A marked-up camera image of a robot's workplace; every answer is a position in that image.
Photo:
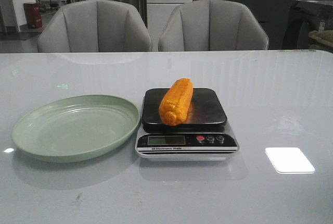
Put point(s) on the orange corn cob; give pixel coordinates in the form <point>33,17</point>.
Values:
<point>175,104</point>

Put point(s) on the black and silver kitchen scale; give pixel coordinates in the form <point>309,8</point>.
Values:
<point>205,136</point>

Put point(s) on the grey upholstered chair right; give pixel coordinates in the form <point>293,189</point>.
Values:
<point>212,25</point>

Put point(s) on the grey upholstered chair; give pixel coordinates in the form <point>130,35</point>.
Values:
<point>212,25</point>
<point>93,26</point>

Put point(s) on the grey upholstered chair left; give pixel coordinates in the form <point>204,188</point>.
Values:
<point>93,26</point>

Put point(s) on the pale green plate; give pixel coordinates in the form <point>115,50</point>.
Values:
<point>76,128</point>

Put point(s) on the red bin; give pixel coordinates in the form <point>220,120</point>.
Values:
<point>32,15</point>

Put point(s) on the black washing machine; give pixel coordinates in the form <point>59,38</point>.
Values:
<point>306,16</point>

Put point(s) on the beige folded cloth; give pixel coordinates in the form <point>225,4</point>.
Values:
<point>322,40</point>

